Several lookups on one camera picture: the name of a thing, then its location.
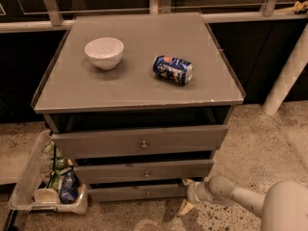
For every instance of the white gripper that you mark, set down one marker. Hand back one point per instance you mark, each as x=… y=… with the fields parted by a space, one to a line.
x=194 y=192

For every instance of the grey bottom drawer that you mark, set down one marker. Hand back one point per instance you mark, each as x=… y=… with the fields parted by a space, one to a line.
x=138 y=193

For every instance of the grey drawer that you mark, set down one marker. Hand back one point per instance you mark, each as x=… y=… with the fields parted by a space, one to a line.
x=144 y=171
x=126 y=142
x=138 y=193

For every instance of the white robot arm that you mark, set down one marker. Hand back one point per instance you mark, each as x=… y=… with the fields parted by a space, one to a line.
x=283 y=208

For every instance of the grey middle drawer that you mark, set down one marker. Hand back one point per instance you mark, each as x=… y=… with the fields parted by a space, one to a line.
x=144 y=171

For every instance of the grey top drawer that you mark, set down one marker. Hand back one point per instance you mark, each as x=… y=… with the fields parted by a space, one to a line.
x=126 y=142

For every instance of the grey drawer cabinet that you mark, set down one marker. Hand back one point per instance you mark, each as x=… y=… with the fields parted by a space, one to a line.
x=77 y=96

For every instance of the blue snack bag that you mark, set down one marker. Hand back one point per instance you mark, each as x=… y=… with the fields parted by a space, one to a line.
x=69 y=189

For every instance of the blue soda can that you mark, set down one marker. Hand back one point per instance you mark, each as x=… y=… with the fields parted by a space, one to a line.
x=175 y=70

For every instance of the green snack bag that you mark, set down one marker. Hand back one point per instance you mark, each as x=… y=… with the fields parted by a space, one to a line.
x=52 y=166

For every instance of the white cup in bin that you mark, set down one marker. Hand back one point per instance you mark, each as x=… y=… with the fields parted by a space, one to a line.
x=46 y=196

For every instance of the white ceramic bowl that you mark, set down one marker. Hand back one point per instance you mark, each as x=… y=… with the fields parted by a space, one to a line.
x=105 y=53

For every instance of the clear plastic bin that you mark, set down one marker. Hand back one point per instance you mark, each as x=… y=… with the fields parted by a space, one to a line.
x=29 y=181

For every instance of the white diagonal pipe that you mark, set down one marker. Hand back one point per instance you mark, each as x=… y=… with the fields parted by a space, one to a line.
x=288 y=75

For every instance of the yellow object on rail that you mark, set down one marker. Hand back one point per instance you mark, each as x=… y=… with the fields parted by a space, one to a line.
x=297 y=8

